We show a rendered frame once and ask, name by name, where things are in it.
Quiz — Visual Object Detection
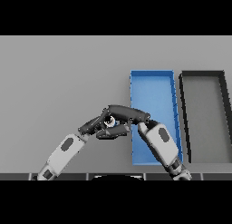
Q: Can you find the blue bin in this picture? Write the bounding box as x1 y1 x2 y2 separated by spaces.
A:
130 69 184 166

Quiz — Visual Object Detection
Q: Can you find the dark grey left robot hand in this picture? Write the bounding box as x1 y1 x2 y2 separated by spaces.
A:
77 114 105 136

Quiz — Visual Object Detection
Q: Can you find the blue pipe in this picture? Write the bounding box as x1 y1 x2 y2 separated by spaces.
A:
103 115 119 130

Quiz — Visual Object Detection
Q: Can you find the dark grey bin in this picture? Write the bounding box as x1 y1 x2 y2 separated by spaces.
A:
179 70 232 164

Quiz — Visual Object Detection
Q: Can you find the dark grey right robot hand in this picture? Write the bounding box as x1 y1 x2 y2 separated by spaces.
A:
95 104 151 141

